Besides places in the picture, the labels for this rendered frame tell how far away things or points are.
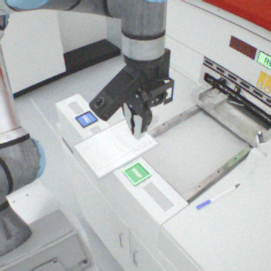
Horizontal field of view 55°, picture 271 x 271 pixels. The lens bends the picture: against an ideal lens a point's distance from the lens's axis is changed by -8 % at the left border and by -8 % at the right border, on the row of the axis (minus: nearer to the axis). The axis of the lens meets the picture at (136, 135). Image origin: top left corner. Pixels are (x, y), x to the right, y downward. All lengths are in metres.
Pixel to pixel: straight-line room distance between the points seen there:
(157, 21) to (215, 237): 0.47
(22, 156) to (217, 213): 0.49
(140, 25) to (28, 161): 0.45
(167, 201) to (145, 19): 0.44
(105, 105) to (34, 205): 0.49
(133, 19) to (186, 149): 0.64
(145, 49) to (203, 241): 0.43
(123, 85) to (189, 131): 0.59
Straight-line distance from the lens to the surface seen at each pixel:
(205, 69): 1.21
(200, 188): 0.87
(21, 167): 0.71
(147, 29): 0.45
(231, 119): 1.06
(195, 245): 0.65
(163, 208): 0.69
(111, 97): 0.50
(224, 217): 0.70
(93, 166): 0.76
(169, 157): 0.96
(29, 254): 0.59
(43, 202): 0.90
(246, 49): 1.06
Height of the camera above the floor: 1.56
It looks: 46 degrees down
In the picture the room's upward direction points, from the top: straight up
